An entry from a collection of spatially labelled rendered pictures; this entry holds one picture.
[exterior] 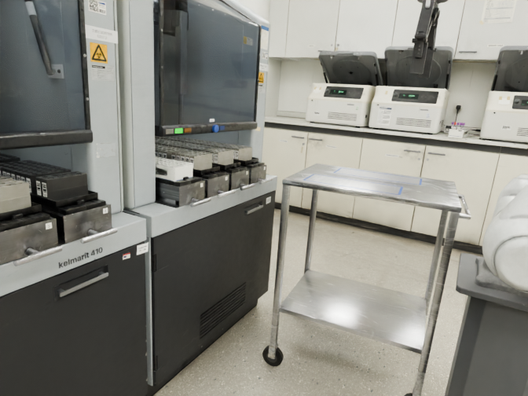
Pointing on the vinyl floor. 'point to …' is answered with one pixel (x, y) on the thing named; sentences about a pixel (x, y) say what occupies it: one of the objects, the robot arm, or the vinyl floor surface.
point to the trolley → (364, 189)
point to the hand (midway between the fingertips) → (420, 71)
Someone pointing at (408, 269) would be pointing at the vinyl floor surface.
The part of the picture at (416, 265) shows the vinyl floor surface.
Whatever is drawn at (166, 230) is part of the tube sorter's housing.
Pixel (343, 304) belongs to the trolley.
